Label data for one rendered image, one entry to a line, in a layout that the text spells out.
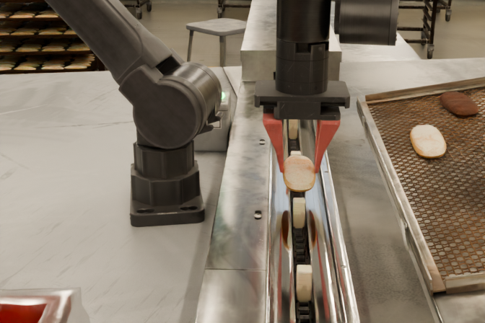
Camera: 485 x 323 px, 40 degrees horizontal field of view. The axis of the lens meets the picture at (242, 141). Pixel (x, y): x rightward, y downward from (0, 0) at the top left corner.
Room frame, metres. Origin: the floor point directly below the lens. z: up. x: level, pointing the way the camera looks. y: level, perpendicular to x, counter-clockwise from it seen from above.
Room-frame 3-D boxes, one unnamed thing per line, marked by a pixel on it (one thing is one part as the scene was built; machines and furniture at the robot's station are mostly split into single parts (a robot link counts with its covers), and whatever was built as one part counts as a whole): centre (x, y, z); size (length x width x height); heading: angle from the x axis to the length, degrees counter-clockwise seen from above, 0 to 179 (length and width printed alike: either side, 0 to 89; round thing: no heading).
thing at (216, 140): (0.96, 0.05, 0.84); 0.08 x 0.08 x 0.11; 87
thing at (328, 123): (0.71, -0.07, 0.93); 0.07 x 0.07 x 0.09; 87
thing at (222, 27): (3.93, 0.12, 0.23); 0.36 x 0.36 x 0.46; 44
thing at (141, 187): (0.75, 0.09, 0.86); 0.12 x 0.09 x 0.08; 8
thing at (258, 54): (1.78, -0.12, 0.89); 1.25 x 0.18 x 0.09; 177
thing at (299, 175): (0.71, -0.07, 0.88); 0.10 x 0.04 x 0.01; 177
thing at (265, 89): (0.71, -0.06, 1.00); 0.10 x 0.07 x 0.07; 87
